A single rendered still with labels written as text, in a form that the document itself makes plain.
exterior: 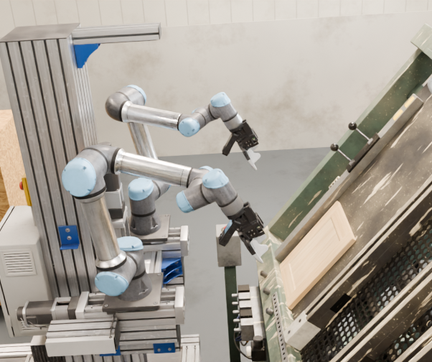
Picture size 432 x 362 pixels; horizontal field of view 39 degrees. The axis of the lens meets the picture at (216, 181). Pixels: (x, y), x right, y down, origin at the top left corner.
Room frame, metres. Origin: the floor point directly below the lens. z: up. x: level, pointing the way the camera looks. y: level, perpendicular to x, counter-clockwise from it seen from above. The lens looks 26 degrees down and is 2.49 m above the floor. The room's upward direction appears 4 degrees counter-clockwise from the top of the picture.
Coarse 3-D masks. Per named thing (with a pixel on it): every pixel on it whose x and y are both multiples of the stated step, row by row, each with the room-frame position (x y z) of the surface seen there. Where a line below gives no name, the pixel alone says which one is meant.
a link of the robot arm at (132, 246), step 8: (120, 240) 2.03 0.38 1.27; (128, 240) 2.02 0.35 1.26; (136, 240) 2.02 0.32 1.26; (120, 248) 1.96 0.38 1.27; (128, 248) 1.96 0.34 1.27; (136, 248) 1.97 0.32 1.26; (136, 256) 1.96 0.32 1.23; (136, 264) 1.94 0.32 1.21; (144, 264) 2.01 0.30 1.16; (136, 272) 1.97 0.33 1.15
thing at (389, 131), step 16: (416, 96) 2.38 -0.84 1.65; (384, 128) 2.40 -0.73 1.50; (400, 128) 2.37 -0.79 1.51; (384, 144) 2.37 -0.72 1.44; (368, 160) 2.37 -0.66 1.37; (352, 176) 2.37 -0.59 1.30; (336, 192) 2.37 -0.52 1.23; (320, 208) 2.37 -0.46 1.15; (304, 224) 2.37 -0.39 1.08; (288, 240) 2.39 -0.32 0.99
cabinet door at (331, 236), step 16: (336, 208) 2.28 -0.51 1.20; (320, 224) 2.30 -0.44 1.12; (336, 224) 2.19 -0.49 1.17; (304, 240) 2.31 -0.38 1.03; (320, 240) 2.21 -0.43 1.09; (336, 240) 2.11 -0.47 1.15; (352, 240) 2.02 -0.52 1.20; (288, 256) 2.32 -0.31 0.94; (304, 256) 2.21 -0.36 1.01; (320, 256) 2.11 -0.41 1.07; (336, 256) 2.02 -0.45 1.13; (288, 272) 2.22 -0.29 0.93; (304, 272) 2.12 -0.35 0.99; (320, 272) 2.02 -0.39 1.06; (288, 288) 2.12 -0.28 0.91; (304, 288) 2.03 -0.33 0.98; (288, 304) 2.03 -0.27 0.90
